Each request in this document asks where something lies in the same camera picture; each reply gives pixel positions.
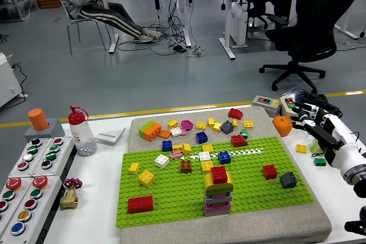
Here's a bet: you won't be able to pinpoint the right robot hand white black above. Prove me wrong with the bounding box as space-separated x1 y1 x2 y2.
289 101 366 176

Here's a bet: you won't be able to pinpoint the red square brick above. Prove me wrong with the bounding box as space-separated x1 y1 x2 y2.
262 165 279 181
210 166 229 185

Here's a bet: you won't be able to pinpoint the blue brick with round hole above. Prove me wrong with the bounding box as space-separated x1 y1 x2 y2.
195 131 209 144

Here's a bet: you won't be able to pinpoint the dark grey brick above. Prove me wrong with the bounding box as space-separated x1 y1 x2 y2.
279 171 298 190

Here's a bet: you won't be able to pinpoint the red sloped brick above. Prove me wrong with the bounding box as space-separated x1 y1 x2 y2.
228 107 244 121

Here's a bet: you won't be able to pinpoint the grey sloped brick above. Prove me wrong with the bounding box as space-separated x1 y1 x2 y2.
220 120 234 135

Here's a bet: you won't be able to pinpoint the lime flat brick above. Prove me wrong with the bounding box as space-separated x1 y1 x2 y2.
204 183 234 197

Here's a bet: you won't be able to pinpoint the yellow arched brick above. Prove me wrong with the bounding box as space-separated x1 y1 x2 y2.
203 169 234 192

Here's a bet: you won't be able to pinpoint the brown brick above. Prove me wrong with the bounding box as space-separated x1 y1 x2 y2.
180 159 193 174

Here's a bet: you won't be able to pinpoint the green studded baseplate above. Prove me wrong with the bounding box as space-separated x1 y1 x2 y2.
115 136 315 229

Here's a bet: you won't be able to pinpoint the white square brick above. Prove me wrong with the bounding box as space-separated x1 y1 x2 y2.
154 154 170 170

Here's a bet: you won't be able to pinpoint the orange long brick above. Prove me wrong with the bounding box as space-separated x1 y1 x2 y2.
142 122 162 142

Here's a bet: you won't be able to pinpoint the lime long brick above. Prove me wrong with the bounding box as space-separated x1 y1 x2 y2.
138 120 155 139

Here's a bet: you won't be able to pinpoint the large yellow square brick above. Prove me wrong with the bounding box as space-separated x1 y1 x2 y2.
138 169 156 189

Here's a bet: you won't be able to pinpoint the red long brick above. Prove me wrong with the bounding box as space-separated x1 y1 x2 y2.
127 195 154 214

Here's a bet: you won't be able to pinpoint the green translucent cup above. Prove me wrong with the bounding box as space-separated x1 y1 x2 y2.
311 138 325 154

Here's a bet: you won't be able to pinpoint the orange fruit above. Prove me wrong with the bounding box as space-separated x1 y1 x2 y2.
272 115 293 138

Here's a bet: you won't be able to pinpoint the white desk foot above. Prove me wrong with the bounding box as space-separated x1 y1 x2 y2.
333 22 361 41

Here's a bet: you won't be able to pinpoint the black office chair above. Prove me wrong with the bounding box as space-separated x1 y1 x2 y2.
258 0 365 95

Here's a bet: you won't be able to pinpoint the grey foam mat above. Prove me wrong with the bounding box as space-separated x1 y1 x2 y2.
119 106 332 244

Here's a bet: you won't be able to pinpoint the white computer tower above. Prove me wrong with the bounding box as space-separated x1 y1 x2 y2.
230 2 248 48

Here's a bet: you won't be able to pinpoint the white power strip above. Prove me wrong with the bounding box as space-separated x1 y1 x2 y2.
185 46 208 58

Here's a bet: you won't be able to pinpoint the squeeze bottle red cap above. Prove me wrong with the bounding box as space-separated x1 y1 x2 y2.
67 105 98 158

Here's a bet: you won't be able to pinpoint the brass valve red handwheel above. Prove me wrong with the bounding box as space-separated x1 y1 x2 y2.
59 177 83 211

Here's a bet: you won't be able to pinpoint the metal chair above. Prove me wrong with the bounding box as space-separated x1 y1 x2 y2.
61 0 113 55

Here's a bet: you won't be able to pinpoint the control box two green buttons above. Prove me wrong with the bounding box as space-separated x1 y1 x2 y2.
31 136 75 178

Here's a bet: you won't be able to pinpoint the grey block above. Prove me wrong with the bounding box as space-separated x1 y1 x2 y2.
23 118 66 143

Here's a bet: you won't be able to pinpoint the orange cylinder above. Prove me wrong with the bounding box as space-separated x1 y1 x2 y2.
27 108 50 131

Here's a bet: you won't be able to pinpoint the control box yellow blue buttons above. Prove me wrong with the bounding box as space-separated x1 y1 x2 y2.
0 175 63 244

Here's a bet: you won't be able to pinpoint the brown wooden pallet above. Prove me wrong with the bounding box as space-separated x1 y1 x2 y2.
34 0 62 10

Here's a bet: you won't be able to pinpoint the control box with white button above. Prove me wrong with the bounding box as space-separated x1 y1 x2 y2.
8 137 51 178

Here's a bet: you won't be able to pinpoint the control box red mushroom button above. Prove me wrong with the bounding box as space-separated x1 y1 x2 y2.
0 177 33 238

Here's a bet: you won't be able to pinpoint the white cabinet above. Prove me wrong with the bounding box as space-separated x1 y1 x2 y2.
0 52 29 109

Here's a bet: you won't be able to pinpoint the clear plastic crate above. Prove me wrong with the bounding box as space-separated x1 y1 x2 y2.
0 0 40 23

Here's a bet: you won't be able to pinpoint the cream switch box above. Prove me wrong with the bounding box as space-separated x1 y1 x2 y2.
279 95 301 125

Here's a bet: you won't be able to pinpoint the grey switch box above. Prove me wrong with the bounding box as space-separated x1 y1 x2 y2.
252 95 281 118

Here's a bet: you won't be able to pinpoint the hanging black cable bundle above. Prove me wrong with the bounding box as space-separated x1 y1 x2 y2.
138 0 201 56

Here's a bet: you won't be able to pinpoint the white switch plate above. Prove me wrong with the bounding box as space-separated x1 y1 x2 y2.
93 126 126 145

